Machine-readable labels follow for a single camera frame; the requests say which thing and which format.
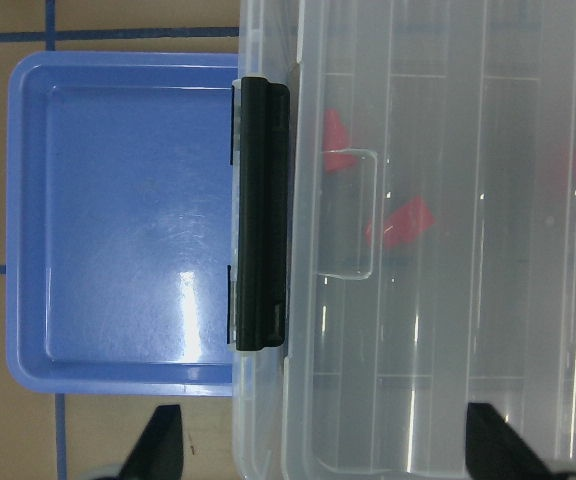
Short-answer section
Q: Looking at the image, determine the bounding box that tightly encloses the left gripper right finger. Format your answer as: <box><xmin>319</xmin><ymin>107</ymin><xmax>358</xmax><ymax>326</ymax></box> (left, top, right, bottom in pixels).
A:
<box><xmin>466</xmin><ymin>402</ymin><xmax>568</xmax><ymax>479</ymax></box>

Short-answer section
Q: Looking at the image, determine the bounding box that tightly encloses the blue plastic tray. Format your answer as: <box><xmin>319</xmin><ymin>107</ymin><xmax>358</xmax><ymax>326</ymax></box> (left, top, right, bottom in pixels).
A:
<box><xmin>6</xmin><ymin>51</ymin><xmax>238</xmax><ymax>396</ymax></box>

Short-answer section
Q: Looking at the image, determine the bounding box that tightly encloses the clear plastic box lid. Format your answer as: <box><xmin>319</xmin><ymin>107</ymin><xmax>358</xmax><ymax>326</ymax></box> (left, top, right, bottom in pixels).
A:
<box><xmin>280</xmin><ymin>0</ymin><xmax>576</xmax><ymax>480</ymax></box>

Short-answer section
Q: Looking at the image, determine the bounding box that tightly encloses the red block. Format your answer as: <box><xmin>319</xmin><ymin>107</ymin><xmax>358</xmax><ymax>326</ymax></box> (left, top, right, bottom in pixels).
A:
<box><xmin>322</xmin><ymin>109</ymin><xmax>357</xmax><ymax>173</ymax></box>
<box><xmin>381</xmin><ymin>196</ymin><xmax>436</xmax><ymax>249</ymax></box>

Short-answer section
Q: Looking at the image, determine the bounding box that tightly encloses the clear plastic storage box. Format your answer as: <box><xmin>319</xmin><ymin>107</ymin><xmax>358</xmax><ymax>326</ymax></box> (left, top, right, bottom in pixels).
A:
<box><xmin>231</xmin><ymin>0</ymin><xmax>576</xmax><ymax>480</ymax></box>

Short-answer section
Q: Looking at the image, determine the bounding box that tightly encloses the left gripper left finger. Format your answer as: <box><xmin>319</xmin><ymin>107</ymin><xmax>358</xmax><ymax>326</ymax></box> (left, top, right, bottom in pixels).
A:
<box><xmin>117</xmin><ymin>404</ymin><xmax>184</xmax><ymax>479</ymax></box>

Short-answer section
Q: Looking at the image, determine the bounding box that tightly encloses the black box latch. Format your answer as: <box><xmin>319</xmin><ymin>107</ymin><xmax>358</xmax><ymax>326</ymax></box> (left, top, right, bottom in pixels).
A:
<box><xmin>231</xmin><ymin>76</ymin><xmax>290</xmax><ymax>352</ymax></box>

